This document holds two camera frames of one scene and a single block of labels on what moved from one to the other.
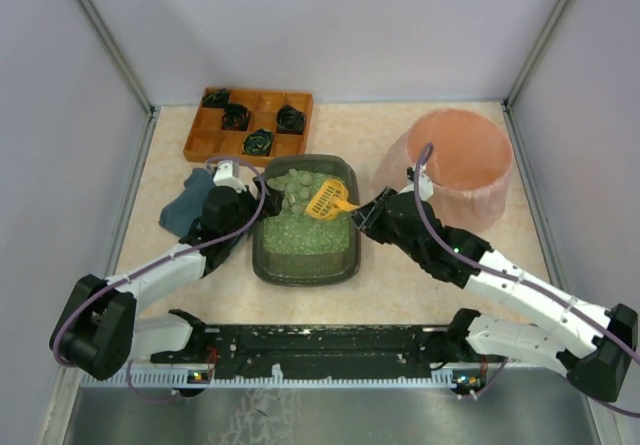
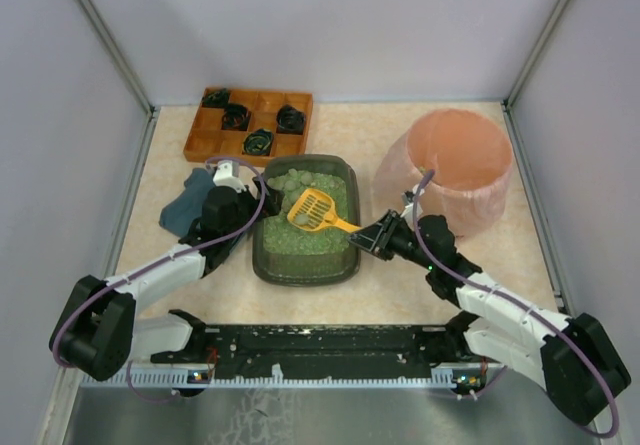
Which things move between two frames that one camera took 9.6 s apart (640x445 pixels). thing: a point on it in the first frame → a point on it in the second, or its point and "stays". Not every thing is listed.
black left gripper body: x=258 y=197 stays
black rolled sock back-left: x=216 y=98 stays
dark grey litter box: x=294 y=248 stays
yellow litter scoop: x=329 y=201 → x=314 y=209
